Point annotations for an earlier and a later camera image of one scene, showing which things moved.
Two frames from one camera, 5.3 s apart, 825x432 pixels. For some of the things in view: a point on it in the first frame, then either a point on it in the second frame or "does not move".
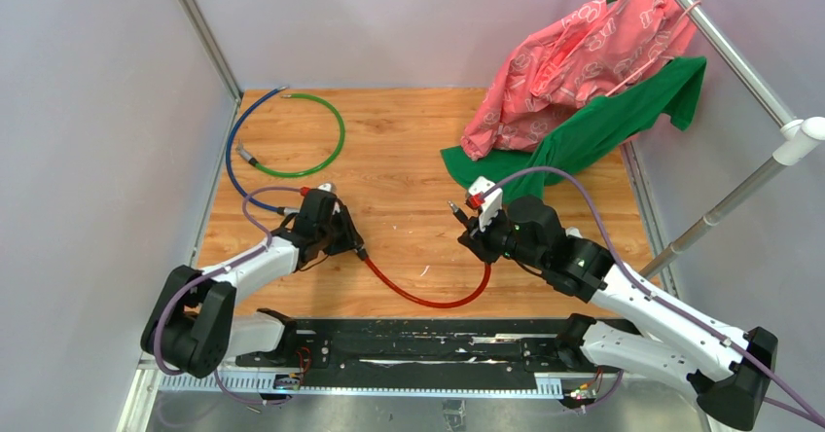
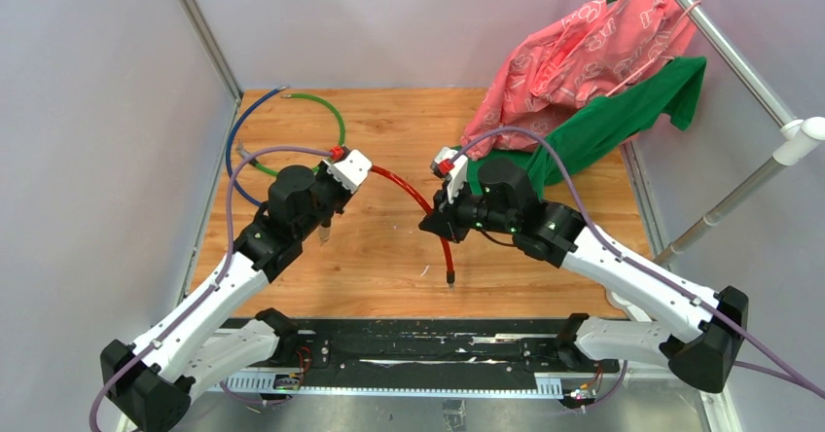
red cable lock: x=462 y=299 to x=324 y=229
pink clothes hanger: x=659 y=53 does not move
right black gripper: x=478 y=241 to x=445 y=222
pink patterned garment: x=600 y=46 does not move
